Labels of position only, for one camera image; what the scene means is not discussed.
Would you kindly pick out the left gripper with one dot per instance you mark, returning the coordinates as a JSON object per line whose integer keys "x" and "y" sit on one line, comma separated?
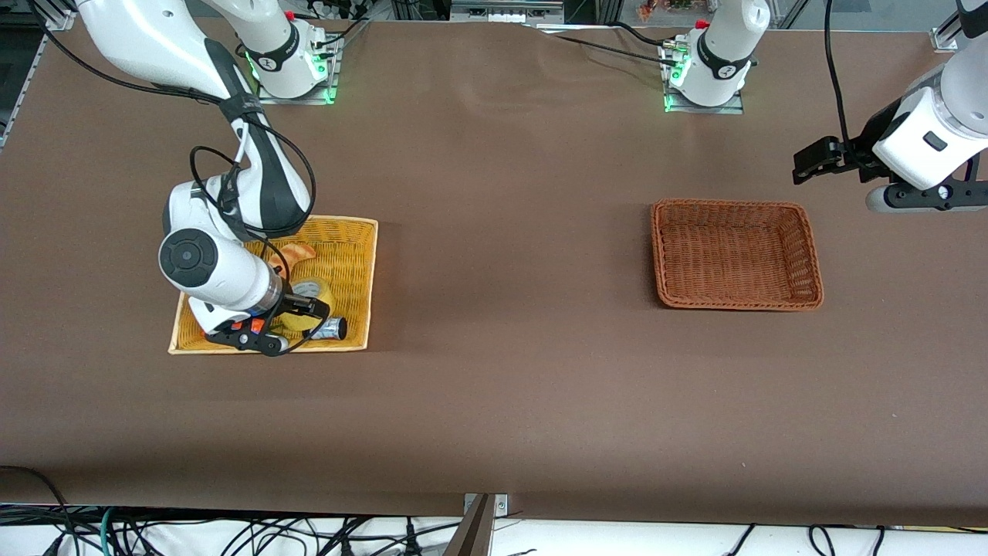
{"x": 878, "y": 140}

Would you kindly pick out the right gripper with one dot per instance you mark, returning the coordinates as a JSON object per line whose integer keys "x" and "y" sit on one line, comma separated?
{"x": 296, "y": 302}

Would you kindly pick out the yellow tape roll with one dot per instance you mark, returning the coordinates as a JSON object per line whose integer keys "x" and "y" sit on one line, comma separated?
{"x": 320, "y": 293}

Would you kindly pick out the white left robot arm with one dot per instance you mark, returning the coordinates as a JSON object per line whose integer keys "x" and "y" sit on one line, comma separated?
{"x": 722, "y": 62}

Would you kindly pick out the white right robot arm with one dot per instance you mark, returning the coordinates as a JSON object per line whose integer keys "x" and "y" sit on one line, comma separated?
{"x": 224, "y": 278}

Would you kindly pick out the toy croissant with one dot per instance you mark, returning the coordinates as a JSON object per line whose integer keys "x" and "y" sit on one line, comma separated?
{"x": 299, "y": 252}

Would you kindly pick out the yellow woven basket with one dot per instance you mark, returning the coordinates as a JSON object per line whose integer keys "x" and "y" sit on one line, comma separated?
{"x": 347, "y": 255}

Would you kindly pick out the brown wicker basket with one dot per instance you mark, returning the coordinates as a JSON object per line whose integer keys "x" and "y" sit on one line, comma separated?
{"x": 733, "y": 255}

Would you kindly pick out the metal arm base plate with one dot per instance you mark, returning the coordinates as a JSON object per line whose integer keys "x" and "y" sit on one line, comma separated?
{"x": 725, "y": 108}
{"x": 324, "y": 94}

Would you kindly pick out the aluminium frame profile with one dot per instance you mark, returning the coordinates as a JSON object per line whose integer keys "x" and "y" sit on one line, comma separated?
{"x": 945, "y": 35}
{"x": 50, "y": 11}

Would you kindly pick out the small metal table bracket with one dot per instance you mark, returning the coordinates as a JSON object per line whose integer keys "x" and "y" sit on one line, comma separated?
{"x": 500, "y": 506}

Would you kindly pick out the dark slanted post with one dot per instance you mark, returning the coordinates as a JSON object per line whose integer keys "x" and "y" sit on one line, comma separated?
{"x": 472, "y": 537}

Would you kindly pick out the silver equipment frame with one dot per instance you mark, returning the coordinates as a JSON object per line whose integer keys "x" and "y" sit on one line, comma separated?
{"x": 502, "y": 11}

